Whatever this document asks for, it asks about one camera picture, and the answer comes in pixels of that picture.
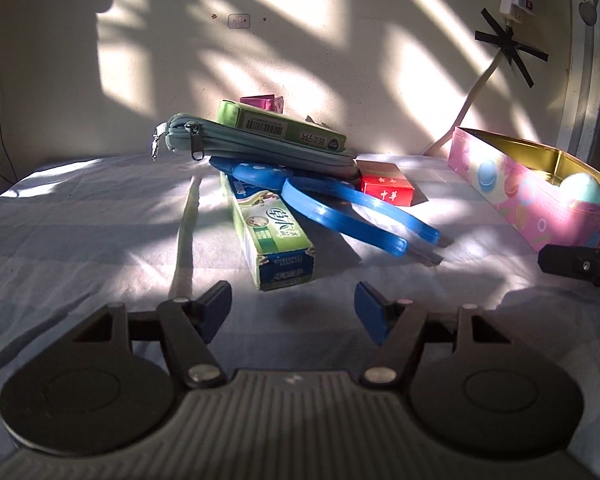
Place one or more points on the teal zipper pouch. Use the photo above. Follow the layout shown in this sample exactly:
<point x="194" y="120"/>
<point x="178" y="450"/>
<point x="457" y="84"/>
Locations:
<point x="260" y="146"/>

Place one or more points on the grey door frame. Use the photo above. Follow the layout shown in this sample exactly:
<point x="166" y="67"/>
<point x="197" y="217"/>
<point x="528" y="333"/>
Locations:
<point x="580" y="85"/>

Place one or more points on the pink tin box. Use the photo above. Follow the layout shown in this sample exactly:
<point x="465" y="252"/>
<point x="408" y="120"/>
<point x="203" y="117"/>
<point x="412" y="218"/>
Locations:
<point x="510" y="185"/>

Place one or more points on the green barcode box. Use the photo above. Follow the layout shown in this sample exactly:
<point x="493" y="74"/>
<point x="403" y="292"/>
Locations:
<point x="280" y="127"/>

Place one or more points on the small grey wall sticker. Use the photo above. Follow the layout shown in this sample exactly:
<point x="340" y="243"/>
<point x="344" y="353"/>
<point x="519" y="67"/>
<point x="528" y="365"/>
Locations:
<point x="239" y="21"/>

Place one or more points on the black tape cross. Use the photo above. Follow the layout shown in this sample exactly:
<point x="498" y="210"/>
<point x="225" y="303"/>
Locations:
<point x="510" y="47"/>

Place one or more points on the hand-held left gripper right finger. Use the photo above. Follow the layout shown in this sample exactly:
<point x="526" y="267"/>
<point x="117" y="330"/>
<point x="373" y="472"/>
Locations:
<point x="370" y="310"/>

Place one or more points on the green toothpaste box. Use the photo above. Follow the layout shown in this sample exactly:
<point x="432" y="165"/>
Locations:
<point x="275" y="240"/>

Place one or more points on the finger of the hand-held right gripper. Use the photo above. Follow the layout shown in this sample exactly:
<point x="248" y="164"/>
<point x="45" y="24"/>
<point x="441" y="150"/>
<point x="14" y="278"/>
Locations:
<point x="575" y="265"/>

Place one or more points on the red box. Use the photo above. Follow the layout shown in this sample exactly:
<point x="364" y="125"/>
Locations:
<point x="385" y="185"/>

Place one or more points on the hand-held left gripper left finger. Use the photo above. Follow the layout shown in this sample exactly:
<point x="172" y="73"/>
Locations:
<point x="216" y="306"/>

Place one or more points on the pale green round toy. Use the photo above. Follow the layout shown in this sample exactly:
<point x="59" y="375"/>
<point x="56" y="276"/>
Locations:
<point x="582" y="189"/>

